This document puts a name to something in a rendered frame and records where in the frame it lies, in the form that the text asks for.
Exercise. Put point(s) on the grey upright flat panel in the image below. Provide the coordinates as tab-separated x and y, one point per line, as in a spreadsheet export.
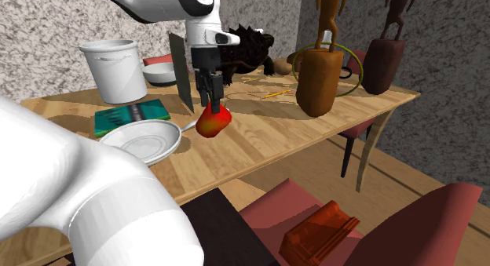
181	70

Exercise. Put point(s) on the white bowl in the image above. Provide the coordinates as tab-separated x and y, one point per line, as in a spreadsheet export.
159	73

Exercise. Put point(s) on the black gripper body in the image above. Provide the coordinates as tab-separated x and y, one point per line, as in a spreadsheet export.
206	58

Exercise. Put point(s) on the black spiky dinosaur figure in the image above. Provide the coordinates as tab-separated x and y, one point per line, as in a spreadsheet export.
249	51

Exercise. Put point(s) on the white bucket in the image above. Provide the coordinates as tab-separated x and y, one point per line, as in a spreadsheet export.
115	74

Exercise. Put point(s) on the brown potato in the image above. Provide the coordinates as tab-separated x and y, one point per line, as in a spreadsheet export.
283	67

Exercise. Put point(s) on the dark maroon figure statue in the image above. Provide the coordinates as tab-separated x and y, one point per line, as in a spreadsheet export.
382	66

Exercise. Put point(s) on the teal book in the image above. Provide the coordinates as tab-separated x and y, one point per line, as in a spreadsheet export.
122	114

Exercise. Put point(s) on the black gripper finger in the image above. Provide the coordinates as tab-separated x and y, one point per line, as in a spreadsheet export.
201	85
216	91

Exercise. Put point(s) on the orange-brown figure statue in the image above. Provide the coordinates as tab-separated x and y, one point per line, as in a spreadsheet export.
319	81

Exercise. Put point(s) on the red and yellow apple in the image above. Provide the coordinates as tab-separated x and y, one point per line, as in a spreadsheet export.
210	123

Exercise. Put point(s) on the yellow pencil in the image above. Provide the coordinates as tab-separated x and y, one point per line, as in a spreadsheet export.
278	94
250	80

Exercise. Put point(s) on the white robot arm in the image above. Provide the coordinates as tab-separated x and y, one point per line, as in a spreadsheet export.
95	204

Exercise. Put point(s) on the white frying pan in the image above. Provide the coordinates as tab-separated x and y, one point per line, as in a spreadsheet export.
145	141

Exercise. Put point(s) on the green hoop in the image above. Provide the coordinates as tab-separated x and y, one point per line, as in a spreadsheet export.
358	62

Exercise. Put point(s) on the wooden table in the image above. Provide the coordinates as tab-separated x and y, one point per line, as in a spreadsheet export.
268	131

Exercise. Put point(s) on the orange-red box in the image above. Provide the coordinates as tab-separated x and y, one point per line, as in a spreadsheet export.
317	234

